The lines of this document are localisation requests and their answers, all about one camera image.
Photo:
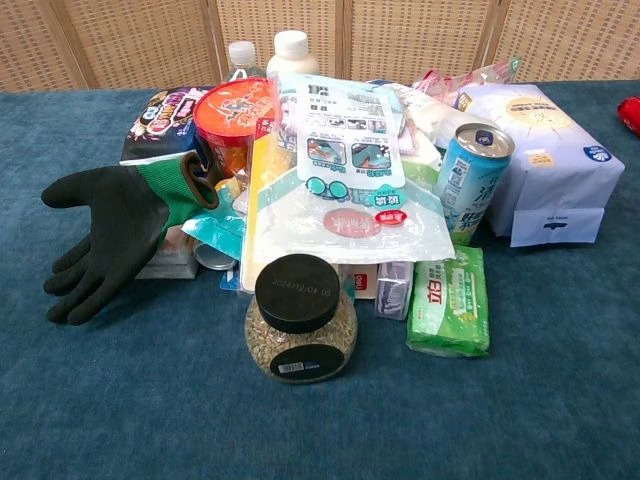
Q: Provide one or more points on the black and green work glove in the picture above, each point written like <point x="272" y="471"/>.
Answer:
<point x="112" y="230"/>

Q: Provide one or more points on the clear plastic bag with print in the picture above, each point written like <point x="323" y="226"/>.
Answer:
<point x="345" y="210"/>

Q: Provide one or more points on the white box with red label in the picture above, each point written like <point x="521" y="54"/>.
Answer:
<point x="361" y="286"/>

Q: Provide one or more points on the small grey wrapped box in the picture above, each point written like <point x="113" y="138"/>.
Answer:
<point x="394" y="295"/>

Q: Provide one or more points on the glass jar with black lid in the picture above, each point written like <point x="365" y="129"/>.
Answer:
<point x="300" y="330"/>

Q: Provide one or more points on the teal plastic pouch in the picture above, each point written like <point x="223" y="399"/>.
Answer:
<point x="215" y="227"/>

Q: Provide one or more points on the small silver can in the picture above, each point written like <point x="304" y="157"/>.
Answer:
<point x="212" y="255"/>

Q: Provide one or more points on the white and green package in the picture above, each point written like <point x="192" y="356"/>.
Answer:
<point x="422" y="155"/>

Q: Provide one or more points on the red instant noodle cup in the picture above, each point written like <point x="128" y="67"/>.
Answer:
<point x="227" y="127"/>

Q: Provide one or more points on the green soap bar package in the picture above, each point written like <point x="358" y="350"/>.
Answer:
<point x="450" y="310"/>

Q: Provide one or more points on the white small box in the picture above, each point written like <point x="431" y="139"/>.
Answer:
<point x="170" y="255"/>

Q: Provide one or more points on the light blue drink can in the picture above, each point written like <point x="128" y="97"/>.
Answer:
<point x="467" y="180"/>

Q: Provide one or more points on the white milky bottle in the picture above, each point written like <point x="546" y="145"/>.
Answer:
<point x="292" y="55"/>

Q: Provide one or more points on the clear water bottle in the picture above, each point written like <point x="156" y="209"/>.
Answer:
<point x="242" y="62"/>

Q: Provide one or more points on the dark colourful snack bag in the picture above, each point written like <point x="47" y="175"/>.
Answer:
<point x="160" y="125"/>

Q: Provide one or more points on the woven folding screen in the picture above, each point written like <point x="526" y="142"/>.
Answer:
<point x="320" y="35"/>

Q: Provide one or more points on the pink and clear snack bag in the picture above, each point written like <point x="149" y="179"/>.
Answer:
<point x="465" y="80"/>

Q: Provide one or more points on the pale purple tissue pack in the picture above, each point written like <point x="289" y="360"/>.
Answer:
<point x="550" y="165"/>

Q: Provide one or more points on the red object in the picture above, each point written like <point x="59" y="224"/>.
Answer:
<point x="630" y="115"/>

